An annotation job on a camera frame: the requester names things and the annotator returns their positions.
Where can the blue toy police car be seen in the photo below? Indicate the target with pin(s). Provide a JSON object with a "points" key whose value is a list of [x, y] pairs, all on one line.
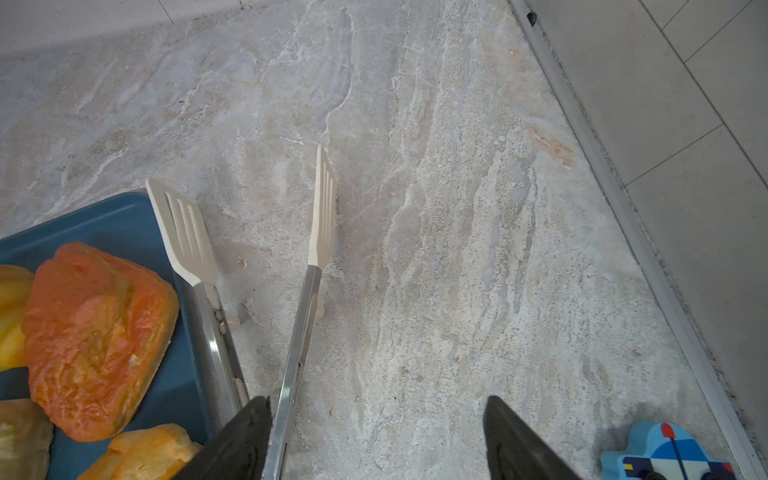
{"points": [[659, 450]]}

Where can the braided yellow pastry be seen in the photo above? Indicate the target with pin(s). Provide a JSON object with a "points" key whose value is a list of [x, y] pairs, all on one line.
{"points": [[156, 453]]}

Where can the orange triangular bread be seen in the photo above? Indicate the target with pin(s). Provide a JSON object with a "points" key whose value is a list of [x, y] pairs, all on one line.
{"points": [[96, 329]]}

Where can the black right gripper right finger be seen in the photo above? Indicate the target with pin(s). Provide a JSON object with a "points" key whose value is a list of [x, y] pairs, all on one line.
{"points": [[515, 451]]}

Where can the yellow croissant near bag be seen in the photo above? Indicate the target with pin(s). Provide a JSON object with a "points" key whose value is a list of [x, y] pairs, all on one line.
{"points": [[26, 436]]}

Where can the steel tongs cream tips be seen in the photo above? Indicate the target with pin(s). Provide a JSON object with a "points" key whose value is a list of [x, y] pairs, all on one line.
{"points": [[190, 254]]}

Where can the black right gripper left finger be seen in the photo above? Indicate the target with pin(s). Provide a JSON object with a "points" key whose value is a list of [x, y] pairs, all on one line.
{"points": [[239, 450]]}

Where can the small yellow striped bun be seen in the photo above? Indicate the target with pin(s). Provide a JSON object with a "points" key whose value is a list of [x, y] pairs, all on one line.
{"points": [[16, 283]]}

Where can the teal plastic tray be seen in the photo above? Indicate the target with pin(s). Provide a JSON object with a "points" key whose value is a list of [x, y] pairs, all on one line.
{"points": [[125, 226]]}

